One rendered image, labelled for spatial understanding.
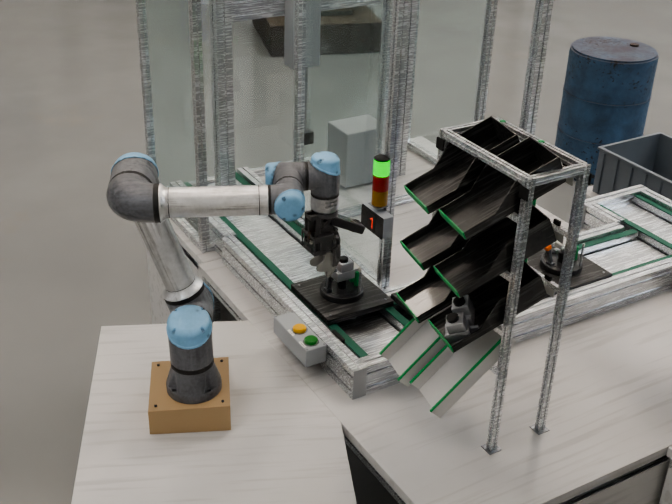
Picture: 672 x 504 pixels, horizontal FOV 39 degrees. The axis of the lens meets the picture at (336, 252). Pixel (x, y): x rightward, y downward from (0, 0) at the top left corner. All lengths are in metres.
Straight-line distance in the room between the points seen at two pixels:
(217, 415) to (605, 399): 1.12
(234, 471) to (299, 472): 0.17
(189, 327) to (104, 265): 2.70
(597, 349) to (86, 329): 2.52
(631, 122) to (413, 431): 3.91
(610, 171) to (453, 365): 2.25
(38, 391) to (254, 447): 1.88
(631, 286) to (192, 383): 1.54
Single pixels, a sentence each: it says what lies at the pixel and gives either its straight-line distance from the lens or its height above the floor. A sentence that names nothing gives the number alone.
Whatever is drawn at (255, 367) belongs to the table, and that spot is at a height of 0.86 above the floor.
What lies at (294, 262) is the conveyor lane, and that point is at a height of 0.92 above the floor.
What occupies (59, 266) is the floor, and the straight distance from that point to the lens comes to 5.22.
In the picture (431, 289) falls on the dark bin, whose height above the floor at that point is 1.23.
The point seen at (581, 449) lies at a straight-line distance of 2.70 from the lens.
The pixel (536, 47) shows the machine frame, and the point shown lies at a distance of 3.71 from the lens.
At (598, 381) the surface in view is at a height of 0.86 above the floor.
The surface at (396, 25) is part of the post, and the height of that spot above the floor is 1.82.
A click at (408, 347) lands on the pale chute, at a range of 2.67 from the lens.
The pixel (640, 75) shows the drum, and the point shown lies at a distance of 6.16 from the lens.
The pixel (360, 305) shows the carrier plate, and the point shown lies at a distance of 2.97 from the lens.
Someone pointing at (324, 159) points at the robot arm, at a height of 1.58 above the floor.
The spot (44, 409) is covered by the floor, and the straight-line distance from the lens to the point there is 4.22.
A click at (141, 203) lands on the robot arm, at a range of 2.33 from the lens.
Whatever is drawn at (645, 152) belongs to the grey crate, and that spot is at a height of 0.76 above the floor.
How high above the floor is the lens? 2.56
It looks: 29 degrees down
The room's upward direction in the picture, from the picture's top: 2 degrees clockwise
